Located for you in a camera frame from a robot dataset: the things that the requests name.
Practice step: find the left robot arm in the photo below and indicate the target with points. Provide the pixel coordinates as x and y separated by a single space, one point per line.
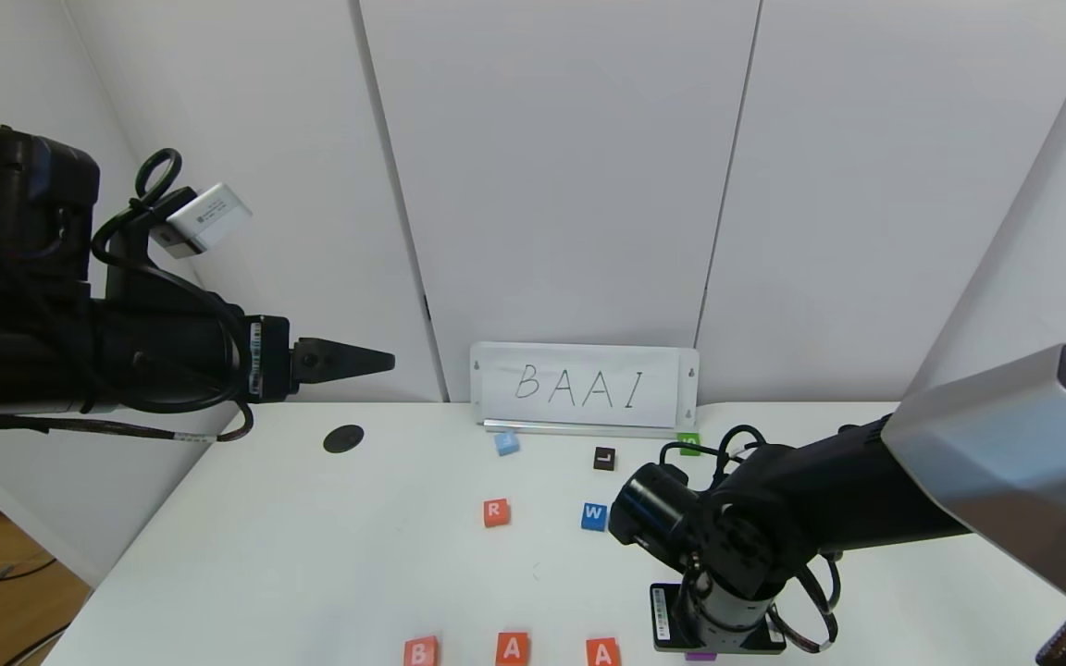
6 203

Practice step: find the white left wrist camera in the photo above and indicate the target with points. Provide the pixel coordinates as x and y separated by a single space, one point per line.
204 220

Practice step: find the blue letter W block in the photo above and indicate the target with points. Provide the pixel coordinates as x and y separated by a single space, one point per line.
593 518

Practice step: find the purple letter I block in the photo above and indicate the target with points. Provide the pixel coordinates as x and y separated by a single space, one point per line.
700 657

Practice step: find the white paper reading BAAI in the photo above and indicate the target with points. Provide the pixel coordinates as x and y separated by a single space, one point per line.
496 407

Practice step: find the aluminium sign holder rail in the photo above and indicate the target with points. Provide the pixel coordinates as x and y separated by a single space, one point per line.
579 430

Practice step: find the orange letter R block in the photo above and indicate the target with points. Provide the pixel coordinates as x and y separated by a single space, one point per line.
496 514

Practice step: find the black round table grommet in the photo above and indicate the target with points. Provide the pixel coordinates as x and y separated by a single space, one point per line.
344 440

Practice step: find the black letter L block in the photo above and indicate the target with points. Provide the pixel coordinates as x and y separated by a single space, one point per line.
603 460

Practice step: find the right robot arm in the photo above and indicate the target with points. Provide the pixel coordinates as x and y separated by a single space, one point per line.
1005 444

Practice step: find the orange letter A block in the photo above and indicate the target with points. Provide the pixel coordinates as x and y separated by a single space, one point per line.
513 649
602 653

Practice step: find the white sign holder board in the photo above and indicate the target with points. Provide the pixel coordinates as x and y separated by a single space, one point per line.
687 393

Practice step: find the orange letter B block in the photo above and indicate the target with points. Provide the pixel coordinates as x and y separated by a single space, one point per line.
421 653

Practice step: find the light blue letter block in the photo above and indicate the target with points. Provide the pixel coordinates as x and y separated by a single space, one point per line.
507 445

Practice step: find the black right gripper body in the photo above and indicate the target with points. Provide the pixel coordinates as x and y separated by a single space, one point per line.
672 620

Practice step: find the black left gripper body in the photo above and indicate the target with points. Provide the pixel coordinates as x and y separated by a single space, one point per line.
266 359

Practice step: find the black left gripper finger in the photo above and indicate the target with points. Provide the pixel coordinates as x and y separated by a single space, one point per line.
334 361

